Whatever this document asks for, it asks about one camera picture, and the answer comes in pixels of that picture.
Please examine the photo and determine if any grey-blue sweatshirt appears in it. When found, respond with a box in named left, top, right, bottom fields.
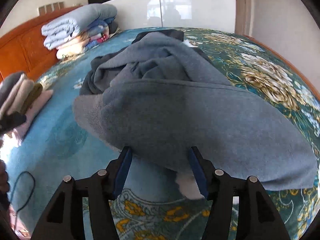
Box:
left=73, top=33, right=317, bottom=191

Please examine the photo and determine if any operator hand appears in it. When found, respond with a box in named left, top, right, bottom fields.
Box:
left=0, top=160, right=10, bottom=193

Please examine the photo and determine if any beige fuzzy folded garment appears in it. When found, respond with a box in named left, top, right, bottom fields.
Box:
left=1, top=72, right=35, bottom=118

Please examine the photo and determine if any pink folded garment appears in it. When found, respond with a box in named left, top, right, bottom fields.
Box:
left=13, top=89, right=54, bottom=141

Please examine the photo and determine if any orange wooden headboard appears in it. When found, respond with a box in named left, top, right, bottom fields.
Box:
left=1, top=7, right=78, bottom=81

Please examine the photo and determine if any light blue folded quilt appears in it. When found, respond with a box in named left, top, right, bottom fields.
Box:
left=41, top=3, right=117, bottom=50

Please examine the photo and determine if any colourful folded blanket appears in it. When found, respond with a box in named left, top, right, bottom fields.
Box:
left=56, top=17, right=119, bottom=60

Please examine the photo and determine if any dark navy fleece garment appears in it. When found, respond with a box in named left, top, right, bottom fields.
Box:
left=79, top=29, right=184, bottom=95

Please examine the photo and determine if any white and black wardrobe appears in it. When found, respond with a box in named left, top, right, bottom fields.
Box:
left=88, top=0, right=236, bottom=33

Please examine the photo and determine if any black cable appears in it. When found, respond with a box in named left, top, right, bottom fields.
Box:
left=9, top=171, right=36, bottom=214

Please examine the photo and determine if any wall switch panel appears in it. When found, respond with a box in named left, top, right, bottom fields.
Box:
left=37, top=2, right=65, bottom=16

